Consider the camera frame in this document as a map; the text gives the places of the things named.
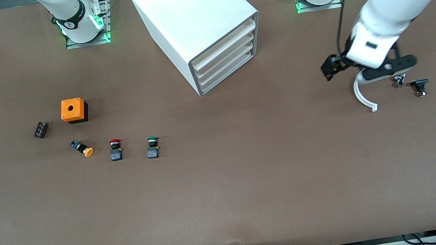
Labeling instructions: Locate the lowest white cabinet drawer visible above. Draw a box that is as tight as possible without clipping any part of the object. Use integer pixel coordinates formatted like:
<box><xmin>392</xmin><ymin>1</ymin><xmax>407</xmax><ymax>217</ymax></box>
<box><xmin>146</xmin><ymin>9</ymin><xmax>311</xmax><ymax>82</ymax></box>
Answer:
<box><xmin>194</xmin><ymin>44</ymin><xmax>265</xmax><ymax>96</ymax></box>

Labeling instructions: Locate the green push button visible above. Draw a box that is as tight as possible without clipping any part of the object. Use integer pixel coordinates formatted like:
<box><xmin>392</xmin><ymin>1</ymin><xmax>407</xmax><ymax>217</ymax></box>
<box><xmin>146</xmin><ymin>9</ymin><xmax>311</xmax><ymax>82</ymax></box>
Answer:
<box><xmin>144</xmin><ymin>136</ymin><xmax>163</xmax><ymax>160</ymax></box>

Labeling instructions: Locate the middle white cabinet drawer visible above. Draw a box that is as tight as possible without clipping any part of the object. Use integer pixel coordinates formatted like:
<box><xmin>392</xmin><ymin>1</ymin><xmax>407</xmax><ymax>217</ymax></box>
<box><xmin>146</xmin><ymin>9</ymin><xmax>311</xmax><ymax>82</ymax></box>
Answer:
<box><xmin>190</xmin><ymin>31</ymin><xmax>264</xmax><ymax>84</ymax></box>

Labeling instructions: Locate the yellow push button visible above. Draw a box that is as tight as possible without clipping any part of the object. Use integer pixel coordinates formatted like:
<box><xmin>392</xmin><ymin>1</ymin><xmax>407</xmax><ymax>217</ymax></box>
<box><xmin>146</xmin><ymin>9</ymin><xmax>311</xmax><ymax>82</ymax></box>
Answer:
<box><xmin>69</xmin><ymin>136</ymin><xmax>95</xmax><ymax>160</ymax></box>

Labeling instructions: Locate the red push button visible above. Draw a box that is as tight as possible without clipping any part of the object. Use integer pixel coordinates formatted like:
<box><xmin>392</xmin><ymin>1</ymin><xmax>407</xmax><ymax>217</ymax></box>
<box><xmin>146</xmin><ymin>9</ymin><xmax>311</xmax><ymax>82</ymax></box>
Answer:
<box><xmin>107</xmin><ymin>137</ymin><xmax>126</xmax><ymax>162</ymax></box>

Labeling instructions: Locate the white drawer cabinet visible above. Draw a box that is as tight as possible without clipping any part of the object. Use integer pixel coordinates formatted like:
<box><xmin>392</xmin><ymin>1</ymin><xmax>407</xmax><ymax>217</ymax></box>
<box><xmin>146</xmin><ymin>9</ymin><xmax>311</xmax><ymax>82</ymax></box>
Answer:
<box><xmin>130</xmin><ymin>0</ymin><xmax>272</xmax><ymax>106</ymax></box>

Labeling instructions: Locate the white curved plastic arc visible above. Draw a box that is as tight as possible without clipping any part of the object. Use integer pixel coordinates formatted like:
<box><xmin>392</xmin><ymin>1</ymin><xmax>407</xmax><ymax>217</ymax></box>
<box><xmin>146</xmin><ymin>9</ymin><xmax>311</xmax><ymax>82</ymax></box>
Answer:
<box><xmin>351</xmin><ymin>71</ymin><xmax>379</xmax><ymax>115</ymax></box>

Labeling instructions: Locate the small black contact block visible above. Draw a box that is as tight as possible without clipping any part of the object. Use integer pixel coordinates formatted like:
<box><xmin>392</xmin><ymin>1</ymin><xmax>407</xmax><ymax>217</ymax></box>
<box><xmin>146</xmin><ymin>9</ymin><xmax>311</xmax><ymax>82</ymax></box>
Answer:
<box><xmin>32</xmin><ymin>120</ymin><xmax>51</xmax><ymax>140</ymax></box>

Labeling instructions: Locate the small grey black switch part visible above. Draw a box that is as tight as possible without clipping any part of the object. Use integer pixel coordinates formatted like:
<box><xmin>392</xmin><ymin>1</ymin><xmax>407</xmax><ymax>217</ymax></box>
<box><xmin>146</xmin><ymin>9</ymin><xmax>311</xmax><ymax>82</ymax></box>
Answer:
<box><xmin>392</xmin><ymin>72</ymin><xmax>408</xmax><ymax>89</ymax></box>

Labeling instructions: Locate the black flat-head switch part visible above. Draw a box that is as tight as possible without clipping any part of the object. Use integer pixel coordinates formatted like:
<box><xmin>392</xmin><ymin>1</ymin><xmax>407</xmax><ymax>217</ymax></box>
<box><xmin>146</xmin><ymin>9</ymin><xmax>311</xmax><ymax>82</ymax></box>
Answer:
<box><xmin>410</xmin><ymin>77</ymin><xmax>432</xmax><ymax>98</ymax></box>

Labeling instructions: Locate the orange button enclosure box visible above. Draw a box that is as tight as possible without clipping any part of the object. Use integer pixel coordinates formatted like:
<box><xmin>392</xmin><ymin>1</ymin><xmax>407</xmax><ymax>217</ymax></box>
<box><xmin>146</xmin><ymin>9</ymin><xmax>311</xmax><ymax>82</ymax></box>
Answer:
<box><xmin>58</xmin><ymin>96</ymin><xmax>91</xmax><ymax>126</ymax></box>

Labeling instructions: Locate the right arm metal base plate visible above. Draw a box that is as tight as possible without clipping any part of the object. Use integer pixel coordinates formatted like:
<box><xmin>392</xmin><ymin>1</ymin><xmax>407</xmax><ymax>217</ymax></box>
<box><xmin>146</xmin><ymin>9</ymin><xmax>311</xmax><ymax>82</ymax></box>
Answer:
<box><xmin>59</xmin><ymin>0</ymin><xmax>115</xmax><ymax>51</ymax></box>

